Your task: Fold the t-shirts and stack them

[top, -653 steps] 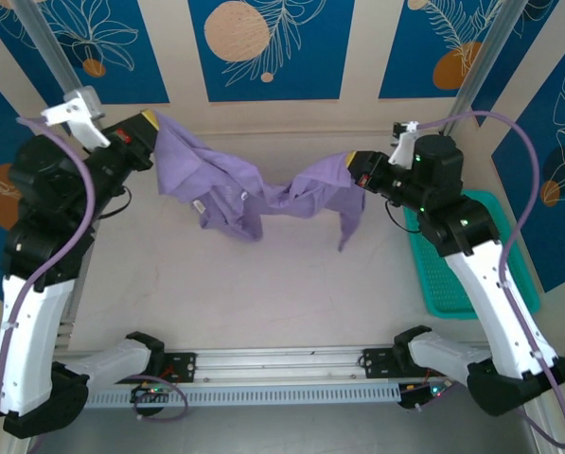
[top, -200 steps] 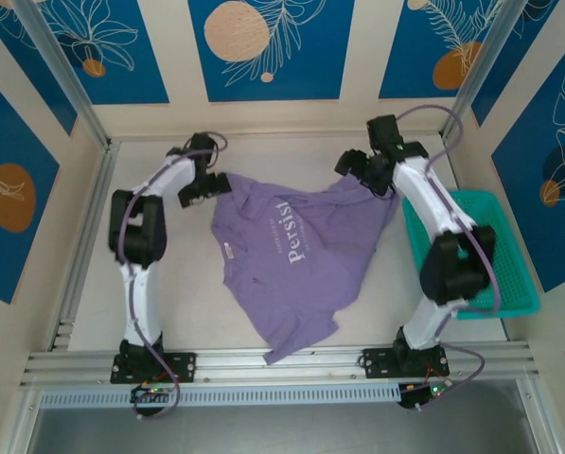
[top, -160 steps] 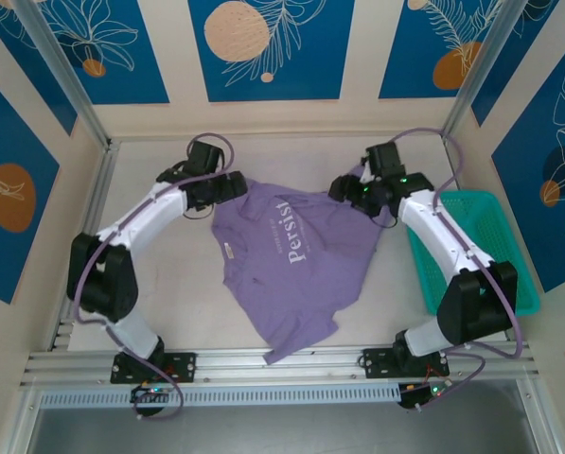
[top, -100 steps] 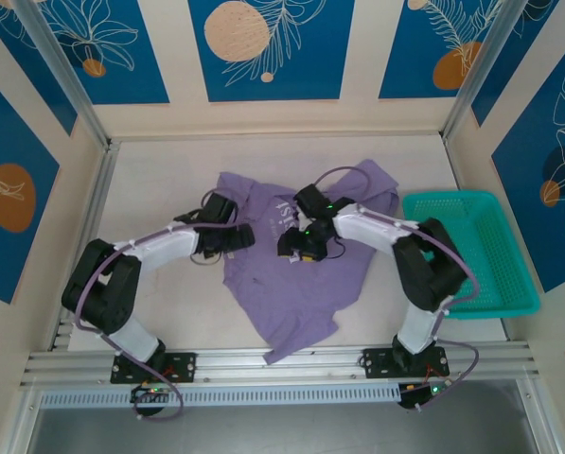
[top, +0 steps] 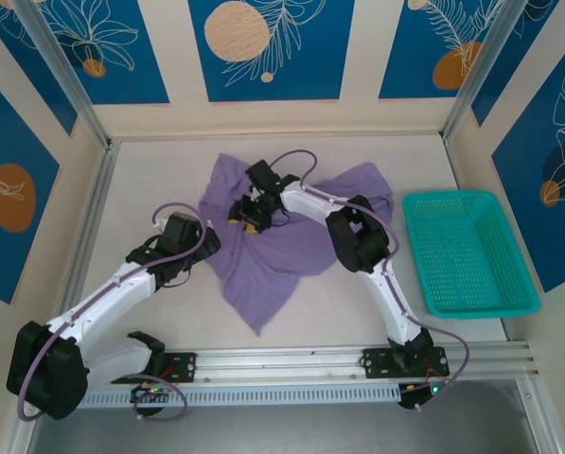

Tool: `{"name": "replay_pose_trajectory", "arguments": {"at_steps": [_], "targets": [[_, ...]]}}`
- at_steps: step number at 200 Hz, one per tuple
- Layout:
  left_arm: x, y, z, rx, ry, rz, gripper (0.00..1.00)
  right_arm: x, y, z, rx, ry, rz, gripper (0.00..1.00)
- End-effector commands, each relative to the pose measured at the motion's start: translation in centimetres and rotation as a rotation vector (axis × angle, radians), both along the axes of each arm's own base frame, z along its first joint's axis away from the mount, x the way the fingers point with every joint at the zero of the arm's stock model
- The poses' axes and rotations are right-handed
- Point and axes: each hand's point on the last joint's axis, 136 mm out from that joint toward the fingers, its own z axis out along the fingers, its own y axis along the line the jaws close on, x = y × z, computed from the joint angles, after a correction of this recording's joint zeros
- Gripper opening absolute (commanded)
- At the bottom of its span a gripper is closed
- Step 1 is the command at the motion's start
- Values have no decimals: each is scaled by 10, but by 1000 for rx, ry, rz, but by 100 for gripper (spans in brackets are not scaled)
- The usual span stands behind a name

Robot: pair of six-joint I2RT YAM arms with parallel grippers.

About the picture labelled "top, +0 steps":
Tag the teal plastic basket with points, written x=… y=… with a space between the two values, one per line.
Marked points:
x=471 y=255

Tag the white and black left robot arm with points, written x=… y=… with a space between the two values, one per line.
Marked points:
x=102 y=298

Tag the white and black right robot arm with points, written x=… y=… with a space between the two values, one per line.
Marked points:
x=395 y=298

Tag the blue floral wall panel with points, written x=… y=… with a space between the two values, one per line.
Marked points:
x=26 y=246
x=405 y=57
x=310 y=57
x=523 y=165
x=31 y=80
x=135 y=71
x=523 y=61

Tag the purple t-shirt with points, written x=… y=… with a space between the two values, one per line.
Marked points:
x=272 y=255

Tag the aluminium frame post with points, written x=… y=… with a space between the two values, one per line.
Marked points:
x=540 y=425
x=14 y=440
x=476 y=71
x=69 y=80

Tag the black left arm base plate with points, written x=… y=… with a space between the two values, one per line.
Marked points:
x=182 y=366

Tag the aluminium mounting rail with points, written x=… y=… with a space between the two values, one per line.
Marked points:
x=282 y=361

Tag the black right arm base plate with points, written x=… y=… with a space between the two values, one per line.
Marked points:
x=376 y=363

